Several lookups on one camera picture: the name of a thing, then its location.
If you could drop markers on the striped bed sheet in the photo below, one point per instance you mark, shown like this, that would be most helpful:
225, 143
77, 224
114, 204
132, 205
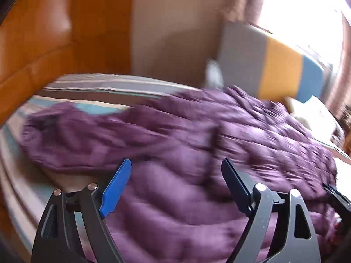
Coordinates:
93, 109

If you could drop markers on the bright window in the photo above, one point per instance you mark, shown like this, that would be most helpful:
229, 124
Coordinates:
301, 11

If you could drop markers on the purple quilted jacket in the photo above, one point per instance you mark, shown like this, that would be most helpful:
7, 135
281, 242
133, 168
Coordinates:
178, 142

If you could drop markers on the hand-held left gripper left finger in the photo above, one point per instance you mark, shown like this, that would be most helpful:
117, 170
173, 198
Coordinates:
116, 189

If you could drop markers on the grey yellow blue headboard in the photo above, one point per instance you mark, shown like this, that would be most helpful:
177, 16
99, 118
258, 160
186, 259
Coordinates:
279, 68

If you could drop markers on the beige patterned curtain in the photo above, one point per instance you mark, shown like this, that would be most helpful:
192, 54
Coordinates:
340, 87
246, 0

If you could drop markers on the orange wooden wardrobe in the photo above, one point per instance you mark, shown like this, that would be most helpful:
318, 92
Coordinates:
41, 33

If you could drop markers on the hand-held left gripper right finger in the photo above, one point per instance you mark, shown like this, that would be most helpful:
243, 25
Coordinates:
235, 183

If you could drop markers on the white deer print pillow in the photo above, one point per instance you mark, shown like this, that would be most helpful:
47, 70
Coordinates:
318, 117

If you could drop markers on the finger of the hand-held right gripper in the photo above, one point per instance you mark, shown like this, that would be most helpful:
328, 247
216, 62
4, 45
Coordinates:
336, 196

